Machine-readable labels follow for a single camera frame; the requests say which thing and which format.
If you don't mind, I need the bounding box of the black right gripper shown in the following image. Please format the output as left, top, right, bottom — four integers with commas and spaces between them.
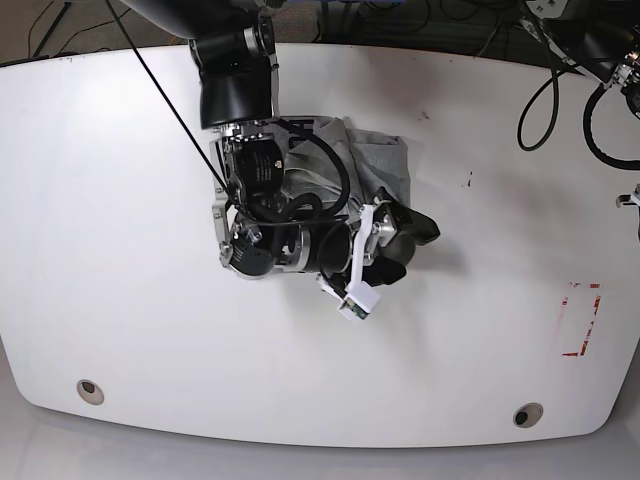
350, 197, 441, 287

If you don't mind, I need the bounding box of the grey t-shirt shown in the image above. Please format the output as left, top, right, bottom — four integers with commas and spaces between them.
272, 116, 411, 218

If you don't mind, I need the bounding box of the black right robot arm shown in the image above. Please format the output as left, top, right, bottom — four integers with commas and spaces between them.
131, 1, 440, 295

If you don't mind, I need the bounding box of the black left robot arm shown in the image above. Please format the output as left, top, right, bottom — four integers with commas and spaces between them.
516, 1, 639, 171

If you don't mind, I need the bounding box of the red tape rectangle marking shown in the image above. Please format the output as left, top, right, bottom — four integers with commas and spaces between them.
556, 282, 603, 358

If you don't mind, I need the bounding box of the right table grommet hole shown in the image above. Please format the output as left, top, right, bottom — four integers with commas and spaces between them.
513, 403, 544, 429

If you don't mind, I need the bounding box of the table grommet hole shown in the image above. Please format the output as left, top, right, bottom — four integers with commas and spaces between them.
76, 379, 105, 406
513, 403, 544, 429

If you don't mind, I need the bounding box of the left table grommet hole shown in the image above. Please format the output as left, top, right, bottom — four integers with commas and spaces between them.
76, 379, 105, 406

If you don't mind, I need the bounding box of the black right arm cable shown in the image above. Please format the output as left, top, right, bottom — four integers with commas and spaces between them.
104, 0, 351, 231

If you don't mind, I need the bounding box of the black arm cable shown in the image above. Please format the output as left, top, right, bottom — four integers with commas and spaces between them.
517, 0, 561, 151
104, 0, 351, 231

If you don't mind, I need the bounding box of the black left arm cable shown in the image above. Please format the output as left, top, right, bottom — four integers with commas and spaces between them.
517, 0, 561, 151

